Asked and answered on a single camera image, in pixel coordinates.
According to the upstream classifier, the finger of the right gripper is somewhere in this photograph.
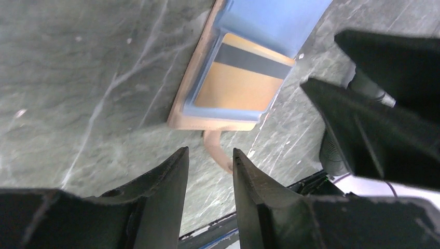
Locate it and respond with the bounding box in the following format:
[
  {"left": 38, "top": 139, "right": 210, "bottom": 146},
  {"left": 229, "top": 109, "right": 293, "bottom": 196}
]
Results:
[
  {"left": 301, "top": 78, "right": 439, "bottom": 190},
  {"left": 334, "top": 30, "right": 439, "bottom": 123}
]

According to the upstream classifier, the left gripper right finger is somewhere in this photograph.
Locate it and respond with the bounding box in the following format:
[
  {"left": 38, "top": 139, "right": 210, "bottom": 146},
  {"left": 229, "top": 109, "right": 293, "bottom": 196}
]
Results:
[{"left": 233, "top": 148, "right": 439, "bottom": 248}]

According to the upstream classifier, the tan leather card holder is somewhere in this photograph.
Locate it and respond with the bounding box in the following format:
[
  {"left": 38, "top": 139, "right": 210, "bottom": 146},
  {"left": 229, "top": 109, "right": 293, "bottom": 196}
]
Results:
[{"left": 167, "top": 1, "right": 331, "bottom": 173}]

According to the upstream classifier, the gold credit card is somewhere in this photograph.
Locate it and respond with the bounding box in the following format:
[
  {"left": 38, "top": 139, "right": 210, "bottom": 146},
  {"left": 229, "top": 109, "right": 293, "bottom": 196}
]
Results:
[{"left": 195, "top": 33, "right": 295, "bottom": 112}]

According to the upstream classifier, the black corrugated hose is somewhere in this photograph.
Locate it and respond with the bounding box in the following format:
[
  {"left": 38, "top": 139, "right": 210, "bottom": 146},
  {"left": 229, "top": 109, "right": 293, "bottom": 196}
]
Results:
[{"left": 319, "top": 127, "right": 351, "bottom": 177}]

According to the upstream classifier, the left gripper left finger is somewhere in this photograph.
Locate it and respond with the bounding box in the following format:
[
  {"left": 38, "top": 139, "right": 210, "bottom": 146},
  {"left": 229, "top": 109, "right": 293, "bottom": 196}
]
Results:
[{"left": 1, "top": 147, "right": 189, "bottom": 248}]

